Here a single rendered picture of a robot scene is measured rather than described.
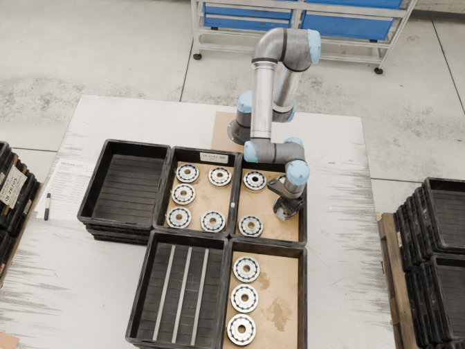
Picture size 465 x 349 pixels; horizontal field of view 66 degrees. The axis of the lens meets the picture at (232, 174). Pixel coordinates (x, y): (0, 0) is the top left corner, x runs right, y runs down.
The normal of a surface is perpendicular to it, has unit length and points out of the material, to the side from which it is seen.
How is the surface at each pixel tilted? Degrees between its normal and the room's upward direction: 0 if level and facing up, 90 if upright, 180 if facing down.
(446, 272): 0
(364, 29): 90
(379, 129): 0
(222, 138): 4
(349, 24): 90
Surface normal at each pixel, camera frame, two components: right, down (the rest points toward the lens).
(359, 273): 0.04, -0.53
